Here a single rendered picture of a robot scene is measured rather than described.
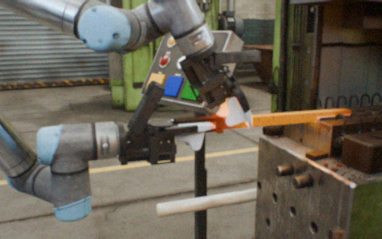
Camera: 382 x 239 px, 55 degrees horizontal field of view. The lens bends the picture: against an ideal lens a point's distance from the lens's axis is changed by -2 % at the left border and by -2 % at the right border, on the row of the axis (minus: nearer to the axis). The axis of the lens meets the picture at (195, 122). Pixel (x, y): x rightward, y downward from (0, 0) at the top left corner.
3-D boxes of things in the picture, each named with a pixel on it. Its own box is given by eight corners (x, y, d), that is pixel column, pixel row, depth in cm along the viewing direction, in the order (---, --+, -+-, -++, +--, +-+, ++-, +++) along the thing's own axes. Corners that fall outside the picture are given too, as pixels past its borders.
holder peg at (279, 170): (279, 178, 90) (280, 168, 90) (273, 174, 93) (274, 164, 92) (294, 176, 92) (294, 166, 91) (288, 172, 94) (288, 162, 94)
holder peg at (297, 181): (298, 190, 83) (298, 180, 83) (291, 186, 86) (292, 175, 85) (313, 188, 85) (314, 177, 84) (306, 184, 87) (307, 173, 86)
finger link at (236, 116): (233, 141, 85) (213, 106, 82) (254, 126, 86) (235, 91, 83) (239, 143, 82) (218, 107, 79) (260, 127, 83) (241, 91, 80)
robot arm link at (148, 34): (89, 24, 72) (137, -3, 69) (112, 24, 83) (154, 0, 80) (107, 61, 73) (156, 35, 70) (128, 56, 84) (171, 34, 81)
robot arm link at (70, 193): (65, 200, 84) (61, 154, 82) (101, 213, 79) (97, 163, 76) (36, 214, 78) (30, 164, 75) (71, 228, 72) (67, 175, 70)
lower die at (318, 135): (329, 157, 88) (332, 122, 85) (282, 135, 106) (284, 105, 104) (451, 139, 101) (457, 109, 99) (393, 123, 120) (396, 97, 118)
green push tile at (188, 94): (195, 100, 124) (203, 79, 125) (179, 97, 129) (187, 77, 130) (198, 102, 125) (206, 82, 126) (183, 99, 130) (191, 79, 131)
